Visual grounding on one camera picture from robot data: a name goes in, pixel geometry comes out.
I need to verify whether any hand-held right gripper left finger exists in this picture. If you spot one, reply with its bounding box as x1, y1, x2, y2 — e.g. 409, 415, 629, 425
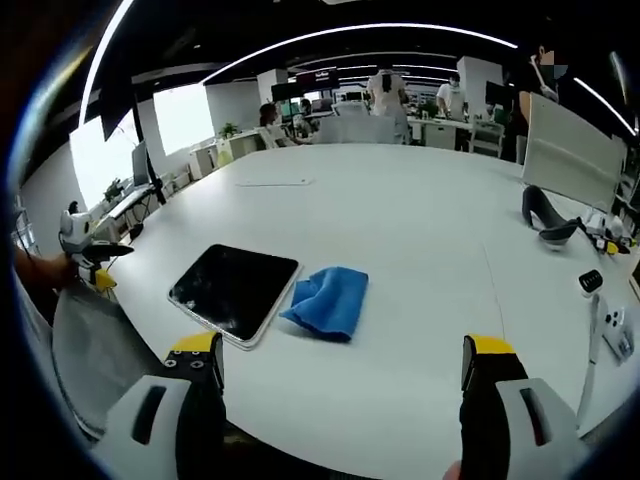
102, 330, 229, 480

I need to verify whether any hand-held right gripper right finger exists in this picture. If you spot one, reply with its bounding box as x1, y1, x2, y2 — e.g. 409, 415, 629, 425
458, 333, 592, 480

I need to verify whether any black tablet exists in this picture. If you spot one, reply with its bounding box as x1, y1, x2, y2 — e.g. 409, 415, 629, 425
167, 243, 303, 352

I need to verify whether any blue cleaning cloth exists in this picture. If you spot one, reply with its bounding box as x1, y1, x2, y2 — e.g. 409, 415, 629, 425
278, 265, 370, 344

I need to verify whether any grey computer monitor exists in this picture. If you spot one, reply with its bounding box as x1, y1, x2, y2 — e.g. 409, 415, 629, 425
131, 141, 152, 187

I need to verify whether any black tripod pole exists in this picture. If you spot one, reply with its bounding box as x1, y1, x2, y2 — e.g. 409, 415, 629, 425
129, 78, 168, 206

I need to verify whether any black hanging screen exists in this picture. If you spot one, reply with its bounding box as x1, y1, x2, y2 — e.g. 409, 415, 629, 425
98, 88, 137, 142

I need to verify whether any small black device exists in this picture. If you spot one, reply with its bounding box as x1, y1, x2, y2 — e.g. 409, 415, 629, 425
578, 268, 607, 294

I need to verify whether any white controller device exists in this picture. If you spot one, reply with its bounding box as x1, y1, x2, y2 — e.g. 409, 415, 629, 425
601, 303, 637, 362

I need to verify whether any spare hand-held gripper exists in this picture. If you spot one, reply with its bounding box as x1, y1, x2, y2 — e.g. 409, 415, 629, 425
578, 213, 639, 257

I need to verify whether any white desk partition panel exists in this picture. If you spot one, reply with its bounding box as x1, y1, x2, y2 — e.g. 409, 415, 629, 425
521, 93, 629, 215

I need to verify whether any black computer monitor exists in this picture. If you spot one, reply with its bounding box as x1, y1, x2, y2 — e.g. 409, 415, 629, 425
484, 81, 512, 110
270, 82, 302, 106

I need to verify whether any white cable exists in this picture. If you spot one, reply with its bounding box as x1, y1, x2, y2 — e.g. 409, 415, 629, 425
576, 293, 602, 432

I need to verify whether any white table cable cover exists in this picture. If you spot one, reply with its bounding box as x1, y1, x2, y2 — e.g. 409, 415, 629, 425
234, 176, 314, 188

